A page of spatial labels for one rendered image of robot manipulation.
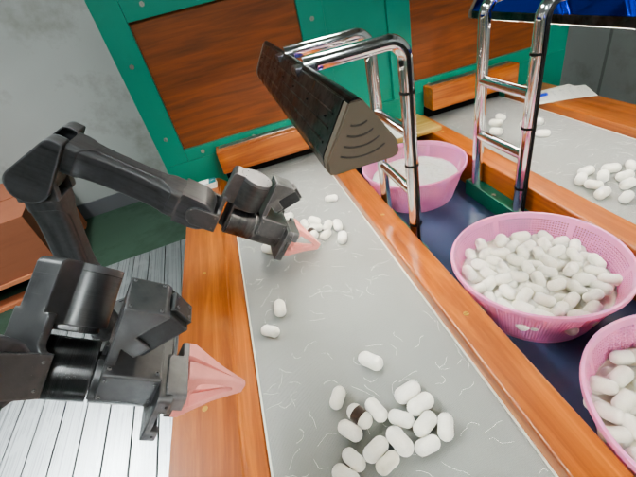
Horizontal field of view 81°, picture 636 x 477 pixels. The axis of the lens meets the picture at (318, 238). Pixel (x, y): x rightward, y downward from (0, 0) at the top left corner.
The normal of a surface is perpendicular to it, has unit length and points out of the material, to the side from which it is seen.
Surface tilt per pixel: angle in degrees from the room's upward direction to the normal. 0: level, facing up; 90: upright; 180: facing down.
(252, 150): 90
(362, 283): 0
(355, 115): 90
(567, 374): 0
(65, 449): 0
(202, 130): 90
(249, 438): 45
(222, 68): 90
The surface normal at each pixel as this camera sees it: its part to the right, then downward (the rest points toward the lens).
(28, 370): 0.91, 0.06
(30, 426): -0.21, -0.79
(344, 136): 0.26, 0.52
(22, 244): 0.47, 0.43
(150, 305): 0.46, -0.81
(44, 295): -0.37, -0.30
